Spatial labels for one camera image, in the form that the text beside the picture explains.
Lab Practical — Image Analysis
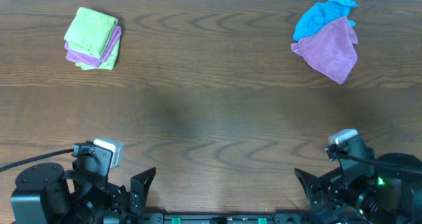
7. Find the crumpled purple cloth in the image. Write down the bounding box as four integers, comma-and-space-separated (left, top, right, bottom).
291, 16, 358, 84

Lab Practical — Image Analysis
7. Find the folded green cloth under purple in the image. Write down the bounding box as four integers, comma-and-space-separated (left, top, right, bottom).
75, 41, 120, 70

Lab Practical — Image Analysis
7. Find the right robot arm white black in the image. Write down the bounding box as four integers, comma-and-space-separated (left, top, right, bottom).
295, 129, 421, 223

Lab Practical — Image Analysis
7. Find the green microfiber cloth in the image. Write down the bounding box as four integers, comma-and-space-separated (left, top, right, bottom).
64, 7, 118, 59

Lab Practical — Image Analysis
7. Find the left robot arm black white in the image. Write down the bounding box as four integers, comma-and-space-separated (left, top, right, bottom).
11, 139, 156, 224

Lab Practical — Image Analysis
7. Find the crumpled blue cloth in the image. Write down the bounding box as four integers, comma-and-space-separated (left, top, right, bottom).
293, 0, 359, 42

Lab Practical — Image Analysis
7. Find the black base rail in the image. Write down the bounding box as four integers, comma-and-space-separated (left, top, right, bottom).
103, 212, 322, 224

